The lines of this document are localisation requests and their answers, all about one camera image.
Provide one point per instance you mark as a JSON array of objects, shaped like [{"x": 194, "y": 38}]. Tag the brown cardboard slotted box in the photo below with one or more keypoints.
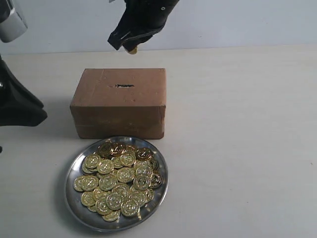
[{"x": 120, "y": 102}]

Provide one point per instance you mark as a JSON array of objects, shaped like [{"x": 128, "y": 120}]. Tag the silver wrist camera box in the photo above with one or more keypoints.
[{"x": 12, "y": 21}]

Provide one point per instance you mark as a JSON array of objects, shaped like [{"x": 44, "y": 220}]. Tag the round steel plate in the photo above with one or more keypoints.
[{"x": 93, "y": 220}]

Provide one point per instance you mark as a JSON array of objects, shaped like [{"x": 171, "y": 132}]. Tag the dark gold coin top right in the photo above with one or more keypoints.
[{"x": 143, "y": 154}]

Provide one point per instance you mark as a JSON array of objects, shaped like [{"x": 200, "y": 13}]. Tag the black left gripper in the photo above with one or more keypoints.
[{"x": 140, "y": 15}]

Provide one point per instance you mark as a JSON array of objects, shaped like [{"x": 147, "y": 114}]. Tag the gold coin bottom front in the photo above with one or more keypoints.
[{"x": 112, "y": 216}]

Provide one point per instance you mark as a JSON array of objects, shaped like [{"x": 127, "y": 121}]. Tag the gold coin right edge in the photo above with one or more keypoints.
[{"x": 156, "y": 180}]

